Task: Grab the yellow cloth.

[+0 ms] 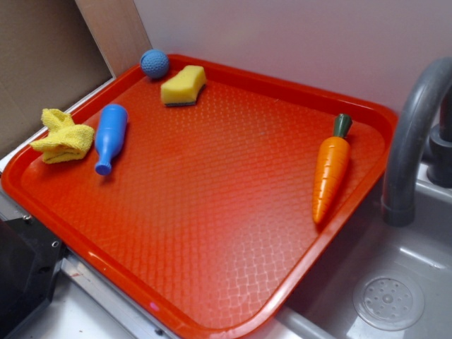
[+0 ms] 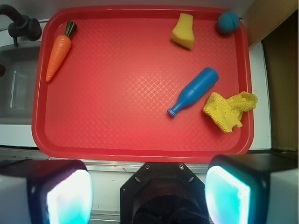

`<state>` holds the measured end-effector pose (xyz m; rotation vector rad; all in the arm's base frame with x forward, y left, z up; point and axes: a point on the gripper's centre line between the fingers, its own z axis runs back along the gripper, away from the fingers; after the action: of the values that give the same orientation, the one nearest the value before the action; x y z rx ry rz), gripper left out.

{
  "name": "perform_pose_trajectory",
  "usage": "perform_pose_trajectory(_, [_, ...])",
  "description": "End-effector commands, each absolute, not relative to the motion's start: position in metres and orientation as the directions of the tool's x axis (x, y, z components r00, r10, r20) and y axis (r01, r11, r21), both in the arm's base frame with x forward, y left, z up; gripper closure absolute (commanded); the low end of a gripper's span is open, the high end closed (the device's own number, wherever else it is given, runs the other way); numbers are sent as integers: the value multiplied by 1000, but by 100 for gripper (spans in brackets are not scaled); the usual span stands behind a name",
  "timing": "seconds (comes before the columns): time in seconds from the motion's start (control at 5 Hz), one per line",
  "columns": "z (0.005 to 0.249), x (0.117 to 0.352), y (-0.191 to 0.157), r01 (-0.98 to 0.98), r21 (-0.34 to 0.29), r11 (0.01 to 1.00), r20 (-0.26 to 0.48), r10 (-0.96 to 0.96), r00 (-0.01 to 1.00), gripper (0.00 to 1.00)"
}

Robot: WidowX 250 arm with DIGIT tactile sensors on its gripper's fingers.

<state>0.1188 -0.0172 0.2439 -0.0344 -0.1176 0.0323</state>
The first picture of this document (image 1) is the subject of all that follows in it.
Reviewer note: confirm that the brown cardboard panel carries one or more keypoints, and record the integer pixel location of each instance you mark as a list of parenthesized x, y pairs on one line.
[(49, 59)]

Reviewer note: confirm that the grey plastic sink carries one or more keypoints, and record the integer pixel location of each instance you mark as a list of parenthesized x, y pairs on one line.
[(321, 306)]

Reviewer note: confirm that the yellow cloth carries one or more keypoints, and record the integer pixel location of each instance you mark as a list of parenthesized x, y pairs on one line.
[(65, 141)]

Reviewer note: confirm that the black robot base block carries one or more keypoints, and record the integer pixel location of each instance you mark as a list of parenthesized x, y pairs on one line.
[(31, 256)]

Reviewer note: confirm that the yellow sponge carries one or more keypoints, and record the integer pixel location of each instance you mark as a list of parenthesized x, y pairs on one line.
[(184, 88)]

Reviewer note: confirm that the orange toy carrot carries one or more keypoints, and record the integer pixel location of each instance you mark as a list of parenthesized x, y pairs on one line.
[(331, 165)]

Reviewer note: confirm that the blue toy bottle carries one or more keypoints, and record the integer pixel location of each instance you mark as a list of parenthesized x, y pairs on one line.
[(110, 136)]

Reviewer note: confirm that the sink drain strainer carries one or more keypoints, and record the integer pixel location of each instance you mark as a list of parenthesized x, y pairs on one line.
[(388, 300)]

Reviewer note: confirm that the blue dimpled ball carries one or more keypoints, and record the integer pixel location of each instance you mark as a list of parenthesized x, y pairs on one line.
[(155, 64)]

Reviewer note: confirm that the grey faucet spout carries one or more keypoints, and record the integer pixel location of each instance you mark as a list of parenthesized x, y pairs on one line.
[(423, 133)]

